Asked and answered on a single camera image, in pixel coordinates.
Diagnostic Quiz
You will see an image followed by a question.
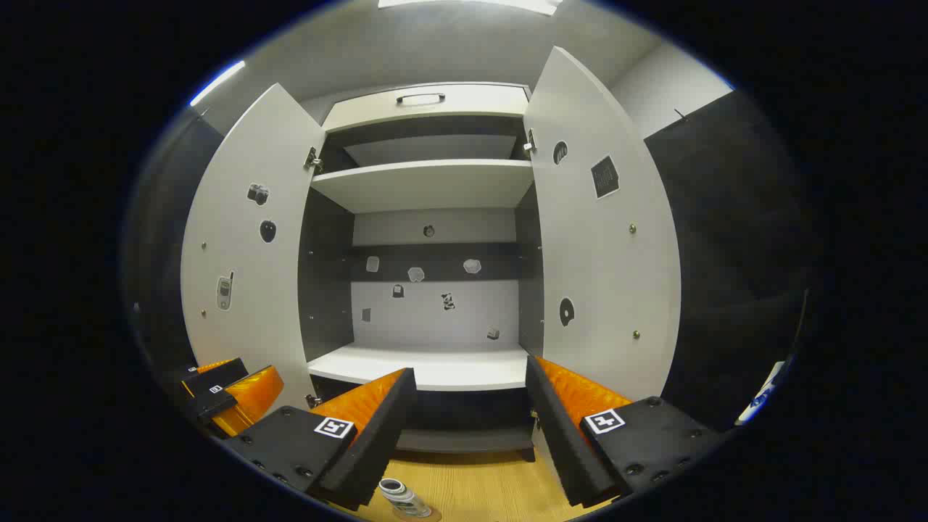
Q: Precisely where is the white and grey cabinet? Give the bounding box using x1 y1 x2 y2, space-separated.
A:
297 82 544 463

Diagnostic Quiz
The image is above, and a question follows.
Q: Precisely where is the rectangular ceiling light panel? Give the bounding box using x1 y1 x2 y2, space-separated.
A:
377 0 563 15

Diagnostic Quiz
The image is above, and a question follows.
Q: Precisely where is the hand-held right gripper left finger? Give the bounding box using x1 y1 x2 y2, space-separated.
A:
225 368 418 511

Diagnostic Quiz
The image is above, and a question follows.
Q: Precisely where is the white cabinet drawer with handle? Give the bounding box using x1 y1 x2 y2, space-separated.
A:
321 83 531 133

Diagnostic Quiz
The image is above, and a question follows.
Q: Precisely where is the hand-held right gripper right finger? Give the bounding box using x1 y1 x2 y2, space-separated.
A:
525 354 726 508

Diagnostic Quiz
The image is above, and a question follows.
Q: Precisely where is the white door with headphones sticker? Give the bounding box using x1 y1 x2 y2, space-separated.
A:
523 46 682 407

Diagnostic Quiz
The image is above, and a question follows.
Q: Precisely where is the white door with camera sticker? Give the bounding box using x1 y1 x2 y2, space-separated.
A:
180 83 327 423

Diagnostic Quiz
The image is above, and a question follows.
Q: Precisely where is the clear plastic bottle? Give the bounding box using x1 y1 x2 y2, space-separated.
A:
377 477 436 519

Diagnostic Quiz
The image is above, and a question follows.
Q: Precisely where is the long ceiling light strip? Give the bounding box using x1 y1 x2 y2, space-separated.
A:
190 60 246 107

